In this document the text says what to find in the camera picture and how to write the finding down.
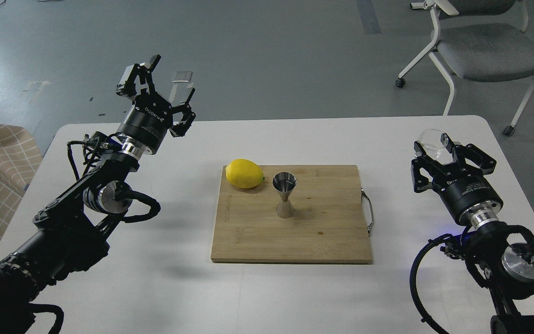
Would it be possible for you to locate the clear glass measuring cup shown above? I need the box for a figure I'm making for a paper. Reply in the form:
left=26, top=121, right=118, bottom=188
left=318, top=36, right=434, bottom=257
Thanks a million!
left=417, top=128, right=453, bottom=164

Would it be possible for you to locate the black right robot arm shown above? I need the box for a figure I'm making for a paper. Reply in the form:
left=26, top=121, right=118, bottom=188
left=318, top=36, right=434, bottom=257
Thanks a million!
left=409, top=133, right=534, bottom=334

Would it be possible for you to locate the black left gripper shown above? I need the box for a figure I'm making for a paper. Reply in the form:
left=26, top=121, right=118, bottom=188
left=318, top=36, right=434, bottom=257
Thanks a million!
left=116, top=54, right=196, bottom=154

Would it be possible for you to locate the yellow lemon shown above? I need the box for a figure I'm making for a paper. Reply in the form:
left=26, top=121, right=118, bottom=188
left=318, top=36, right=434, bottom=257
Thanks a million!
left=225, top=159, right=264, bottom=189

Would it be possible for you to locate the steel double jigger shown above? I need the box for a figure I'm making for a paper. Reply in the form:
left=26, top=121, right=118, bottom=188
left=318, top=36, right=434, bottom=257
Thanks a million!
left=273, top=172, right=297, bottom=218

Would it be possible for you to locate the grey office chair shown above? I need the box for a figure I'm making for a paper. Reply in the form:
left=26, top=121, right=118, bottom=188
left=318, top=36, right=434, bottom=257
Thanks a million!
left=395, top=0, right=534, bottom=136

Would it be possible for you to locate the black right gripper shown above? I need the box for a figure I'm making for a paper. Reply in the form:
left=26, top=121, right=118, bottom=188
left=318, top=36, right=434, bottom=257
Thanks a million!
left=411, top=133, right=503, bottom=227

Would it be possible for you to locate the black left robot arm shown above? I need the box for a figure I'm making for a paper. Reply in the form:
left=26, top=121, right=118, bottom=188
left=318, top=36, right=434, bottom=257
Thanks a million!
left=0, top=55, right=196, bottom=334

